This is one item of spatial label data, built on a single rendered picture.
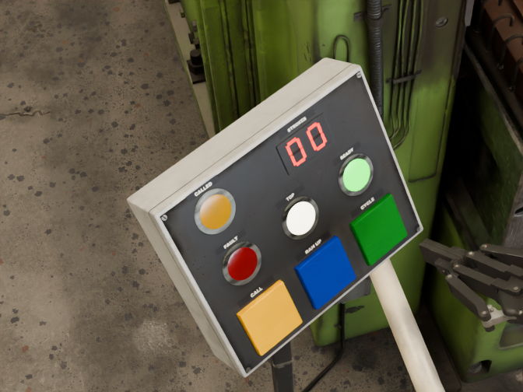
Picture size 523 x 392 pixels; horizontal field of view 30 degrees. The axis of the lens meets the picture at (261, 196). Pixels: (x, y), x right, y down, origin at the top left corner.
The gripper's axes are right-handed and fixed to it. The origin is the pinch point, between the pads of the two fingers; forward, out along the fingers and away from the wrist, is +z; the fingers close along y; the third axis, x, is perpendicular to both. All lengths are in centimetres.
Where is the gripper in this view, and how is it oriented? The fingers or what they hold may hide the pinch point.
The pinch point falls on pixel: (444, 257)
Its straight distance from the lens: 126.5
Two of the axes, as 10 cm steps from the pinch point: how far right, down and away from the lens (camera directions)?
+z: -5.4, -2.5, 8.0
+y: 7.5, -5.7, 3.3
